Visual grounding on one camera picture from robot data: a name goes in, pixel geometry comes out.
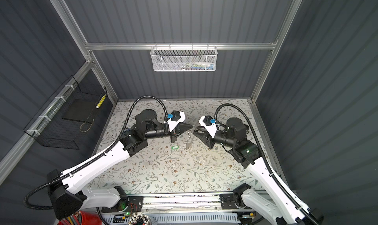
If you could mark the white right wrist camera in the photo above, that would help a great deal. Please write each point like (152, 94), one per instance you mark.
(210, 124)

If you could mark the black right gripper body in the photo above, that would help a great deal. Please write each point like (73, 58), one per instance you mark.
(211, 143)

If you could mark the red round object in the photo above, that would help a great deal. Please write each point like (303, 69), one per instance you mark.
(81, 218)

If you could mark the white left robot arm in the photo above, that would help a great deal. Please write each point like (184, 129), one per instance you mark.
(71, 194)

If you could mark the black wire basket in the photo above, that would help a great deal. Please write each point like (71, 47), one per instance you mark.
(67, 121)

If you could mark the white perforated cable tray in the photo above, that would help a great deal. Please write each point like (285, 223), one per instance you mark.
(216, 218)

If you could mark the white wire mesh basket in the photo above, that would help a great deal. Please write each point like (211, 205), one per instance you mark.
(184, 60)

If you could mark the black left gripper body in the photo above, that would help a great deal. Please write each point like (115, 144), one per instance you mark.
(173, 134)

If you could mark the yellow marker pen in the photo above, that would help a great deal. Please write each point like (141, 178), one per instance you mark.
(101, 101)

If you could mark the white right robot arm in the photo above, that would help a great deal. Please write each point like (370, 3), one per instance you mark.
(285, 207)

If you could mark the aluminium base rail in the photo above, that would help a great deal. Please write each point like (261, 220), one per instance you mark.
(187, 202)

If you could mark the black pad in basket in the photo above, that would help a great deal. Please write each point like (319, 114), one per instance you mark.
(81, 111)

